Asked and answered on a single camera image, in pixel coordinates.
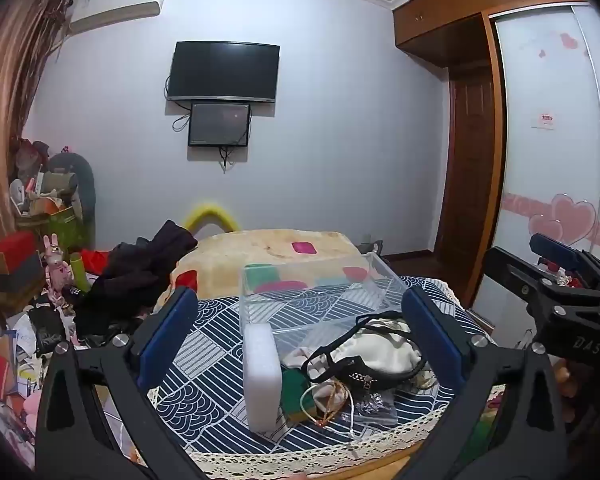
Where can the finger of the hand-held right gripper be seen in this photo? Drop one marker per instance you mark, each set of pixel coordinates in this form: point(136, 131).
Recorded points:
point(552, 249)
point(510, 275)

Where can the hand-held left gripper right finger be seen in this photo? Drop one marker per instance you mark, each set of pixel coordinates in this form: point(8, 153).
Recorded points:
point(432, 330)

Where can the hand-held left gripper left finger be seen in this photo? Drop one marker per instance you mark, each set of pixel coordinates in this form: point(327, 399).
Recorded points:
point(172, 327)

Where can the white foam sponge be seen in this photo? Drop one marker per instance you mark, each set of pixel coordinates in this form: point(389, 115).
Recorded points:
point(263, 380)

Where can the clear plastic box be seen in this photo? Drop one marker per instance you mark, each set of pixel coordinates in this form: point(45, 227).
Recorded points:
point(325, 310)

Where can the person's right hand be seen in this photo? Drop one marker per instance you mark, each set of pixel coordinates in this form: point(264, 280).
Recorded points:
point(565, 382)

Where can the blue patterned tablecloth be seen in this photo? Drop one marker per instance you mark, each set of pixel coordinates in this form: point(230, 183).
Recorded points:
point(215, 330)

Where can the pile of black clothes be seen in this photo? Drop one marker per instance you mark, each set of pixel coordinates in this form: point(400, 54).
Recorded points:
point(135, 270)

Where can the small clear plastic bag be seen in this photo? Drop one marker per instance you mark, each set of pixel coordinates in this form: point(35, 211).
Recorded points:
point(377, 410)

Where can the red cloth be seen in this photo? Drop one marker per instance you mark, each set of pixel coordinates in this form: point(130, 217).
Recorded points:
point(97, 261)

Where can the yellow printed blanket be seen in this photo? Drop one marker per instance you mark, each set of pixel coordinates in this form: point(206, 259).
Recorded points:
point(240, 250)

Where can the brown wooden door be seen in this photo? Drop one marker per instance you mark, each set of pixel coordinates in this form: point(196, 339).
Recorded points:
point(470, 175)

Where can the green cylinder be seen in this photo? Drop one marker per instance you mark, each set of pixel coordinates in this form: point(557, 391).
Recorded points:
point(79, 272)

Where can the yellow foam arch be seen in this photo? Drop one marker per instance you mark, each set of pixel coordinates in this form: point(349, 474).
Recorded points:
point(210, 212)

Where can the white paper notice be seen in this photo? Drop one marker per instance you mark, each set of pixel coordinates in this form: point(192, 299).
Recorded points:
point(544, 121)

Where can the pink bunny doll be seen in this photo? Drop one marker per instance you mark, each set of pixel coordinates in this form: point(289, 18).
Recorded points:
point(57, 270)

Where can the green sponge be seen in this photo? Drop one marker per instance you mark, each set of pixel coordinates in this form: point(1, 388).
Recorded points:
point(295, 392)

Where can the wooden wardrobe with heart doors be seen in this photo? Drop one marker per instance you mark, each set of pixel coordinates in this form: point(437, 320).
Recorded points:
point(545, 110)

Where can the pink square item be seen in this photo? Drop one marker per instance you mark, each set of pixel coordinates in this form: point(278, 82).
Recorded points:
point(304, 248)

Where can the green box of clutter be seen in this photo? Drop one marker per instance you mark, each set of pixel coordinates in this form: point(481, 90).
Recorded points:
point(60, 220)

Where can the red box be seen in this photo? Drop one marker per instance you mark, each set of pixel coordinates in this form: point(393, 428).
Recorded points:
point(15, 255)

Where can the brown striped curtain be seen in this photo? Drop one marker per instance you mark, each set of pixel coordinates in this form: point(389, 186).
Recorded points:
point(5, 110)

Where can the white air conditioner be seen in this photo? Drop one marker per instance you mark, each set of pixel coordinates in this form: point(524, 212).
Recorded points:
point(115, 7)

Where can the small black wall monitor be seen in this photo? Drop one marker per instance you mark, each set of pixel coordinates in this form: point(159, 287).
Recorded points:
point(219, 124)

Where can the black wall television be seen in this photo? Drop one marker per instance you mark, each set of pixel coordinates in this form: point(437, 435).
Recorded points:
point(223, 70)

